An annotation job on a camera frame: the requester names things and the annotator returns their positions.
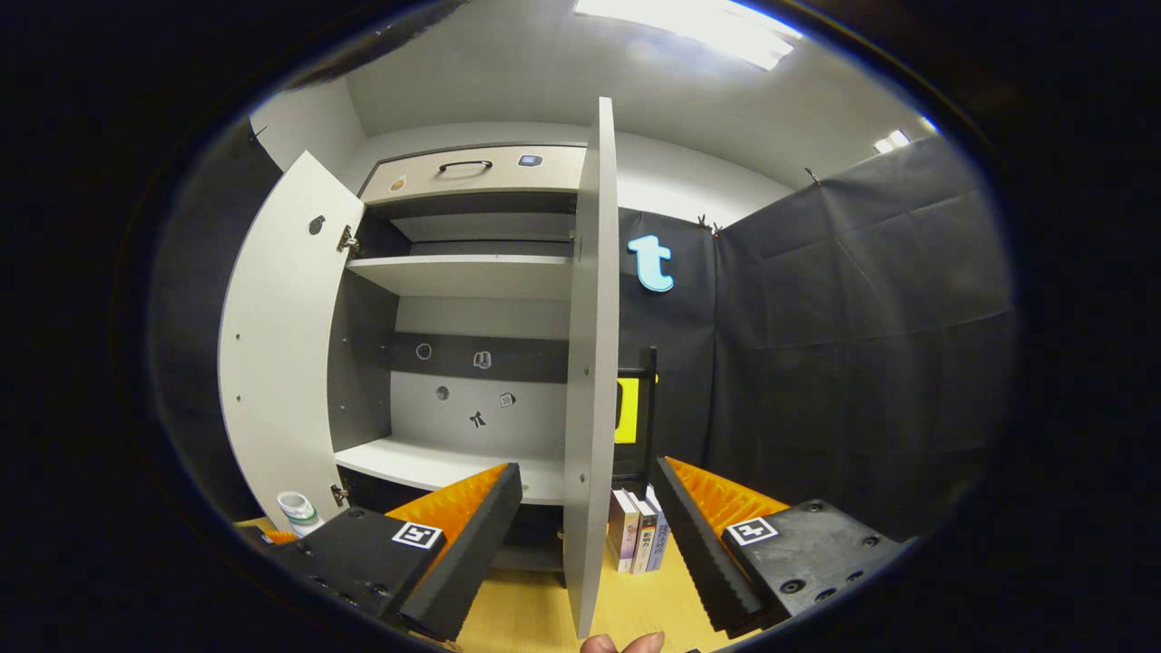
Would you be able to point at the metal door hinge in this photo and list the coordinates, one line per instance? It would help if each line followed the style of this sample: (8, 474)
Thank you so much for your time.
(338, 495)
(347, 240)

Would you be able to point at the grey book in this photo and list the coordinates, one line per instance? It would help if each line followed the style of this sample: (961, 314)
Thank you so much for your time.
(645, 540)

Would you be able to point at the white bottle with green label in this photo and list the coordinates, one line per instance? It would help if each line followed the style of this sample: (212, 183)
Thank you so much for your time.
(299, 512)

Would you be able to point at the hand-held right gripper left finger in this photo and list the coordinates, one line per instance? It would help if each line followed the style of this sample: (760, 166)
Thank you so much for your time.
(472, 544)

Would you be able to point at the white book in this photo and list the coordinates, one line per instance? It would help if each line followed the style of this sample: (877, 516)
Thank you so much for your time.
(621, 531)

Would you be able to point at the purple book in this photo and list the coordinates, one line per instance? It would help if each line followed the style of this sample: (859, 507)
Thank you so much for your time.
(663, 535)

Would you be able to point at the black backdrop cloth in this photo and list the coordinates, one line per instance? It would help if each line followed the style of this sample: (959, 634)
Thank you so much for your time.
(862, 345)

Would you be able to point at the white cabinet door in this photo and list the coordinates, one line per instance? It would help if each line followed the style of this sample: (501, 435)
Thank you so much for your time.
(591, 363)
(281, 345)

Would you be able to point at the long ceiling light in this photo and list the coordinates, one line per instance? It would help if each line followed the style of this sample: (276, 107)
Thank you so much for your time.
(689, 27)

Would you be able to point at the grey and white cabinet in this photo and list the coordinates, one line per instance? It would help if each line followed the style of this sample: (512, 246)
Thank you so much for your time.
(363, 363)

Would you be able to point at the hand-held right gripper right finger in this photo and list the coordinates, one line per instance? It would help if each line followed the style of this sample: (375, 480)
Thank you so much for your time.
(694, 544)

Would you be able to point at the beige cabinet drawer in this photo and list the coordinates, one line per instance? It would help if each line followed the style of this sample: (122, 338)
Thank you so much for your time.
(508, 177)

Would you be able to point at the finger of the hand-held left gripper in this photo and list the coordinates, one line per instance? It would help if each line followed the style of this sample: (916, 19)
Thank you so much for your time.
(281, 537)

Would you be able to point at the small ceiling light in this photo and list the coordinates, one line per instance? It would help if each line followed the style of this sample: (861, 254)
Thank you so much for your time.
(892, 141)

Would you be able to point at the white cabinet shelf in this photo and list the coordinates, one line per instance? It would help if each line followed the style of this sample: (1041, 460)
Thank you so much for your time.
(472, 275)
(417, 462)

